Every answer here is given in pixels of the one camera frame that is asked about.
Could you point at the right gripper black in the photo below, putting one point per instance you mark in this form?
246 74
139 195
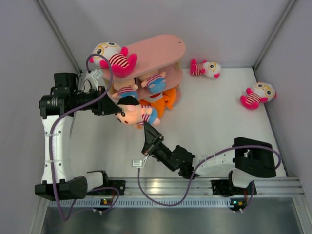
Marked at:
152 137

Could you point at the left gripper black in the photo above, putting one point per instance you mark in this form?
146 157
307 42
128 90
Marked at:
105 106

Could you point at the boy doll black hair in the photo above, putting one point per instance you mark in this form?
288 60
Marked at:
135 114

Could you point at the orange shrimp plush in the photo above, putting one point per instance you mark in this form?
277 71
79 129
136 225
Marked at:
163 100

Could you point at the boy doll striped shirt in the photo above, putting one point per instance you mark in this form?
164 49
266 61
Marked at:
155 82

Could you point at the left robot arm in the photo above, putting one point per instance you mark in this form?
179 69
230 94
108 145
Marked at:
80 186

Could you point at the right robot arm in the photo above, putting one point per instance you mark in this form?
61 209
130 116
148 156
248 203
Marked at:
245 161

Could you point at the boy doll on middle shelf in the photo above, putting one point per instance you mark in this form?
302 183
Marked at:
125 88

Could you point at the white pink doll on shelf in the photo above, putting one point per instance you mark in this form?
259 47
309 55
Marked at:
118 57

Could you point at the pink three-tier toy shelf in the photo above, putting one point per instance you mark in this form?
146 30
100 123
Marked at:
156 54

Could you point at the white pink doll back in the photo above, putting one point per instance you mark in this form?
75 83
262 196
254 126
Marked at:
208 68

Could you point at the white pink doll right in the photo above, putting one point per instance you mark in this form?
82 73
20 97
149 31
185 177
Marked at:
260 93

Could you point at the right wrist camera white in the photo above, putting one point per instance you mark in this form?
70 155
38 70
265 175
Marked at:
139 163

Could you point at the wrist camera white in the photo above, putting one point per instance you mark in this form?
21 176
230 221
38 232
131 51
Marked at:
139 163
94 77

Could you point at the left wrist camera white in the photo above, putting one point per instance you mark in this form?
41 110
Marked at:
94 77

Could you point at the aluminium left frame rail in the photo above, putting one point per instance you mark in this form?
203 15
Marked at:
78 75

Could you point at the aluminium frame rail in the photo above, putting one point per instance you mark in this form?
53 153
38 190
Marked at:
169 187
78 75

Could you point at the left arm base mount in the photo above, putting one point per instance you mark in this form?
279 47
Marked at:
117 184

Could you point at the white slotted cable duct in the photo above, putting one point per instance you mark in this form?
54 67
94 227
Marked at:
145 203

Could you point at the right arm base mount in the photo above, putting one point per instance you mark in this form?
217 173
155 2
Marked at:
224 188

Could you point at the aluminium front frame rail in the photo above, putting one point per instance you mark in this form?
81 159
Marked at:
169 187

